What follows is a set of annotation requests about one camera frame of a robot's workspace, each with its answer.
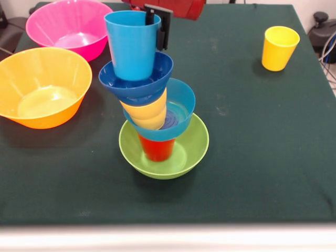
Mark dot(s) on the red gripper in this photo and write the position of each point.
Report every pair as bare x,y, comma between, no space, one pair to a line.
183,6

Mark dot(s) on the light blue plastic cup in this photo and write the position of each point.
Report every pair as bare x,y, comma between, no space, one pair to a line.
131,47

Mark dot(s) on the dark blue plastic bowl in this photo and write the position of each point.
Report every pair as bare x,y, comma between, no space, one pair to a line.
136,89

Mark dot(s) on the light blue plastic bowl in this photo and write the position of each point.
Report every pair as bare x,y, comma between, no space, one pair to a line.
185,97

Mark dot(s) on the amber yellow plastic cup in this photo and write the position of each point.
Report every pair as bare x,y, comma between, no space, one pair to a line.
152,123

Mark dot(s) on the red plastic cup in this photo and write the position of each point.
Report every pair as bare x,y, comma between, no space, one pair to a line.
157,149

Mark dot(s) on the green plastic bowl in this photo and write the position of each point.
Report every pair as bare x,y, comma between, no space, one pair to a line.
194,152

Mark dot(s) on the large pink plastic bowl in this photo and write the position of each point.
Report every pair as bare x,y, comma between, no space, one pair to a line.
52,23

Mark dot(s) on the large yellow-orange plastic bowl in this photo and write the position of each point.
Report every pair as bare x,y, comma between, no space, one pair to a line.
39,78

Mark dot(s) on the dark green table cloth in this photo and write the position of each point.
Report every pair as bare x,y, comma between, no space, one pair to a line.
249,170

